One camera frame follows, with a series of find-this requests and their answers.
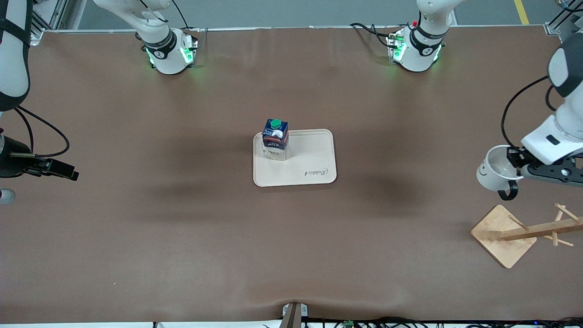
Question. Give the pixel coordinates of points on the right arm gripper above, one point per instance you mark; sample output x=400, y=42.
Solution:
x=10, y=163

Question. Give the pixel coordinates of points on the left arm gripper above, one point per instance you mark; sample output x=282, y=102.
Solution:
x=516, y=159

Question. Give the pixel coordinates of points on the blue milk carton green cap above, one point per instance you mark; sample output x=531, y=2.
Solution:
x=276, y=136

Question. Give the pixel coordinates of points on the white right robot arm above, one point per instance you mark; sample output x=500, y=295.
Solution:
x=159, y=50

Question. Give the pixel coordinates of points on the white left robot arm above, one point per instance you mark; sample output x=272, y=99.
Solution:
x=419, y=50

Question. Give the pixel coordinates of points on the wooden cup rack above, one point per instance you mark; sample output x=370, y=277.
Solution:
x=503, y=237

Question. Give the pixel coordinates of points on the brown table mat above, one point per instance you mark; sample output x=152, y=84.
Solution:
x=182, y=250

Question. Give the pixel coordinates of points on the beige plastic tray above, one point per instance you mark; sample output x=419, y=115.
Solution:
x=300, y=159

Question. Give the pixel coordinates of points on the small green circuit board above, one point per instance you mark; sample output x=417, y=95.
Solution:
x=349, y=324

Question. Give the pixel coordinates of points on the aluminium frame profile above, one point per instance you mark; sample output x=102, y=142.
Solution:
x=553, y=27
x=50, y=16

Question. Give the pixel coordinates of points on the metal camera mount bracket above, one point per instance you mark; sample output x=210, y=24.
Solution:
x=294, y=314

